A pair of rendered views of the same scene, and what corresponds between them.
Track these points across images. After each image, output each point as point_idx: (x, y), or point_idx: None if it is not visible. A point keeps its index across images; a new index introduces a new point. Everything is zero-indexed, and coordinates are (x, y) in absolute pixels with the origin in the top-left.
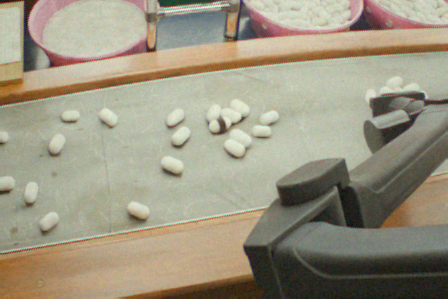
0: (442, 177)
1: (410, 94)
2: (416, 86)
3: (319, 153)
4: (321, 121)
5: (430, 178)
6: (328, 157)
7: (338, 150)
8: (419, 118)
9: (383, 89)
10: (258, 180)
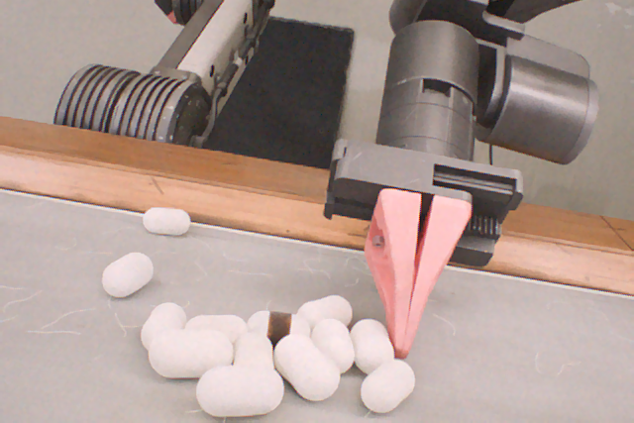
0: (316, 213)
1: (390, 148)
2: (174, 329)
3: (613, 347)
4: (598, 400)
5: (340, 230)
6: (587, 335)
7: (556, 337)
8: None
9: (333, 362)
10: None
